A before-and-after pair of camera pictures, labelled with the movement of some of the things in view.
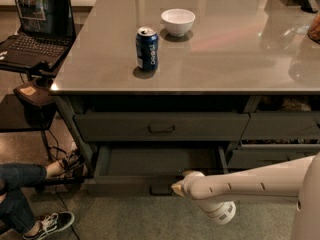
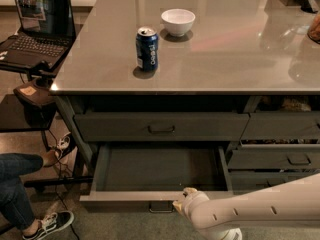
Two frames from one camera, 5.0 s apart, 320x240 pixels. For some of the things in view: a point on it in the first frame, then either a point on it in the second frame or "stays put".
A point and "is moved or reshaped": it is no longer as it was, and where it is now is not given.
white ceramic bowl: x=178 y=21 stays put
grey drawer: x=282 y=126 stays put
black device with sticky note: x=39 y=92 stays put
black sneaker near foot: x=53 y=224 stays put
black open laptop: x=47 y=27 stays put
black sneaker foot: x=74 y=163 -> x=65 y=146
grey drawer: x=150 y=169 is moved or reshaped
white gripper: x=192 y=183 -> x=191 y=200
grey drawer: x=159 y=126 stays put
